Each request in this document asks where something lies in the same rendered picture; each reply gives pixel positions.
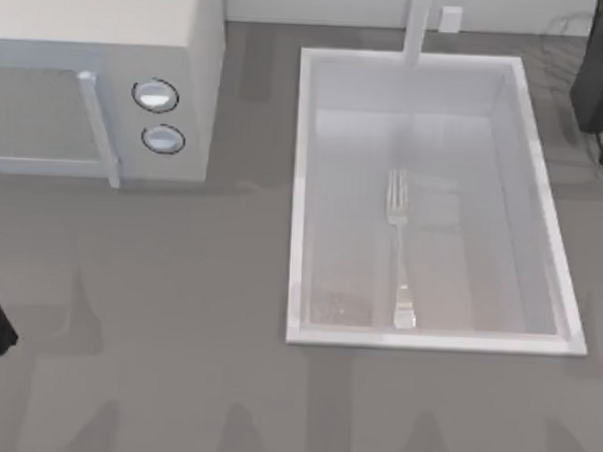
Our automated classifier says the silver fork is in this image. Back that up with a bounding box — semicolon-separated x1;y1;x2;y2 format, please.
379;168;425;330

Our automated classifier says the small microwave knob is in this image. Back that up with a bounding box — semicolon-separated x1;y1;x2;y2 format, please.
139;122;188;157

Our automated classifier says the large microwave knob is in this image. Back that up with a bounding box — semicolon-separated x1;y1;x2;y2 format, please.
129;75;182;116

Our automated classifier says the pale microwave oven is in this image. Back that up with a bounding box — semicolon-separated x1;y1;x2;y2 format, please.
0;0;229;193

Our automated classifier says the tall white tap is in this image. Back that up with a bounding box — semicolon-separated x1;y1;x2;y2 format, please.
401;0;432;68

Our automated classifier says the white sink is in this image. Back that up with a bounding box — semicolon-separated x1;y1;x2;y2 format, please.
283;46;602;360

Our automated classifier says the microwave glass door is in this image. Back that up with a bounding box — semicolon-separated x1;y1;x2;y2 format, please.
0;65;114;179

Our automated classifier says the black chair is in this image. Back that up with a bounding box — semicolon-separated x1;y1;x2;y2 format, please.
566;0;603;176

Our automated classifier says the microwave door handle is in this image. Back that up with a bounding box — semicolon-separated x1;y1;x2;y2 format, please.
71;69;127;190

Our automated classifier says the white wall socket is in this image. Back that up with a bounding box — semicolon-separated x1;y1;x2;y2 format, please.
438;5;463;35

